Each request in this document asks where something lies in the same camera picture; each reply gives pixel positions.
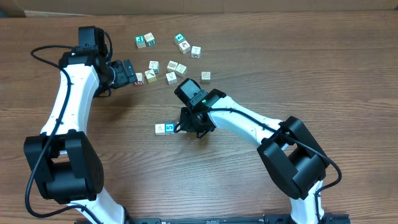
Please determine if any wooden block red edge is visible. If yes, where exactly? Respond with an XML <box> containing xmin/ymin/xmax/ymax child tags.
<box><xmin>174</xmin><ymin>123</ymin><xmax>186</xmax><ymax>134</ymax></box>

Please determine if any blue number five block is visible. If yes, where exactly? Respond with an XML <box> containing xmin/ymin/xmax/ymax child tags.
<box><xmin>165</xmin><ymin>123</ymin><xmax>175</xmax><ymax>134</ymax></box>

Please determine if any wooden letter A block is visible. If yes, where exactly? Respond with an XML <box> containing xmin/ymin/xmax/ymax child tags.
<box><xmin>155</xmin><ymin>124</ymin><xmax>165</xmax><ymax>136</ymax></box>

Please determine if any wooden block yellow side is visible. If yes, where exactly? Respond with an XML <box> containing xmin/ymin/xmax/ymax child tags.
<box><xmin>144</xmin><ymin>69</ymin><xmax>157</xmax><ymax>83</ymax></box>

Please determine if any wooden block teal side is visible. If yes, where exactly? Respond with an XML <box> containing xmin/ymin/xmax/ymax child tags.
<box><xmin>149</xmin><ymin>60</ymin><xmax>159</xmax><ymax>73</ymax></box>

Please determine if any wooden block red drawing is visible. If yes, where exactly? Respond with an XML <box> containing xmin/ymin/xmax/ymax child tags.
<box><xmin>178</xmin><ymin>40</ymin><xmax>191</xmax><ymax>54</ymax></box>

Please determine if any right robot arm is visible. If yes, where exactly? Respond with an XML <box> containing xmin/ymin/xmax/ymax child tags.
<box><xmin>174</xmin><ymin>78</ymin><xmax>330</xmax><ymax>223</ymax></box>

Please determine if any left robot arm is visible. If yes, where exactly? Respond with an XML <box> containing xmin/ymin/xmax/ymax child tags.
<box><xmin>24</xmin><ymin>26</ymin><xmax>137</xmax><ymax>223</ymax></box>

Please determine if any wooden block rightmost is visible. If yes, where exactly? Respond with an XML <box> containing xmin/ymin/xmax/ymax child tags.
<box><xmin>201</xmin><ymin>72</ymin><xmax>211</xmax><ymax>84</ymax></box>

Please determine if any wooden block bulb drawing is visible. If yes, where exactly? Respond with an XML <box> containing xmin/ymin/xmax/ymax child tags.
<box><xmin>165</xmin><ymin>72</ymin><xmax>177</xmax><ymax>85</ymax></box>

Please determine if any green top wooden block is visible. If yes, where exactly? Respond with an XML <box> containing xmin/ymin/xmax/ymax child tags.
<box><xmin>135</xmin><ymin>35</ymin><xmax>146</xmax><ymax>49</ymax></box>

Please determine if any plain wooden block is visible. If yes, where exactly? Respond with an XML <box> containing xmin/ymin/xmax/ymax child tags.
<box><xmin>175</xmin><ymin>63</ymin><xmax>187</xmax><ymax>77</ymax></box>

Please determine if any wooden block green side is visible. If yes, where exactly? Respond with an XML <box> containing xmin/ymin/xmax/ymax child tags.
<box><xmin>144</xmin><ymin>32</ymin><xmax>156</xmax><ymax>47</ymax></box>

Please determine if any wooden block red front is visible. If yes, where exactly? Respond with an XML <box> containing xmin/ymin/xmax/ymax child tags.
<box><xmin>134</xmin><ymin>73</ymin><xmax>144</xmax><ymax>85</ymax></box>

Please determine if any wooden block brown drawing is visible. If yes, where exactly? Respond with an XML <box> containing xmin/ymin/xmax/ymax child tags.
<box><xmin>167</xmin><ymin>60</ymin><xmax>178</xmax><ymax>72</ymax></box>

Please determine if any wooden block red side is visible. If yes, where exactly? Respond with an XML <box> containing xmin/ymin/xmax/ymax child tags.
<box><xmin>191</xmin><ymin>46</ymin><xmax>201</xmax><ymax>59</ymax></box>

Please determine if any green number four block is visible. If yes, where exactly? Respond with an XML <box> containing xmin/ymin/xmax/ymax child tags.
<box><xmin>174</xmin><ymin>33</ymin><xmax>186</xmax><ymax>45</ymax></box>

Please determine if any cardboard sheet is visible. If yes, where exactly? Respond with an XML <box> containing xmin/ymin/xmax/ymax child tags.
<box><xmin>1</xmin><ymin>0</ymin><xmax>397</xmax><ymax>17</ymax></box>

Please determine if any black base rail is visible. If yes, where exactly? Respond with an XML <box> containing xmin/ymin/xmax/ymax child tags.
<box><xmin>74</xmin><ymin>213</ymin><xmax>351</xmax><ymax>224</ymax></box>

